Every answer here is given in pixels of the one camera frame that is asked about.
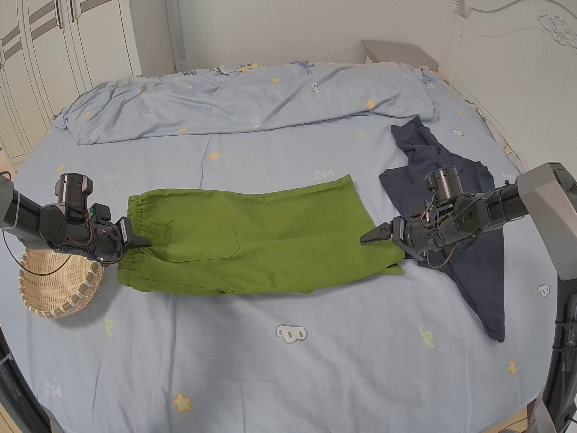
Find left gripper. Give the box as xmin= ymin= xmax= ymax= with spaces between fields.
xmin=96 ymin=217 xmax=152 ymax=265

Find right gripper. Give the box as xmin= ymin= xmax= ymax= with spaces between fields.
xmin=359 ymin=216 xmax=445 ymax=261

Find green shorts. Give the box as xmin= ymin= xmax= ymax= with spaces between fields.
xmin=116 ymin=174 xmax=405 ymax=296

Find round woven basket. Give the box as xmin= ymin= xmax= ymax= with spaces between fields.
xmin=18 ymin=246 xmax=104 ymax=320

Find dark blue garment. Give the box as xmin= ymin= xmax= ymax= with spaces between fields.
xmin=379 ymin=116 xmax=508 ymax=344

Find bed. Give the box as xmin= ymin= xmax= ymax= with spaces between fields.
xmin=0 ymin=0 xmax=577 ymax=428

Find pale blue quilt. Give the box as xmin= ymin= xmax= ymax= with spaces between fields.
xmin=50 ymin=60 xmax=440 ymax=145

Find grey bedside table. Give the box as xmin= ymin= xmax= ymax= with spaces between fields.
xmin=361 ymin=39 xmax=440 ymax=69

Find white wardrobe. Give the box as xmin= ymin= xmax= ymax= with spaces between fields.
xmin=0 ymin=0 xmax=142 ymax=161

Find black cable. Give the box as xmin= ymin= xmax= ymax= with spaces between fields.
xmin=0 ymin=230 xmax=75 ymax=279

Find white wall pipe cover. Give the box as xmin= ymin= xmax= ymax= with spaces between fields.
xmin=162 ymin=0 xmax=188 ymax=69

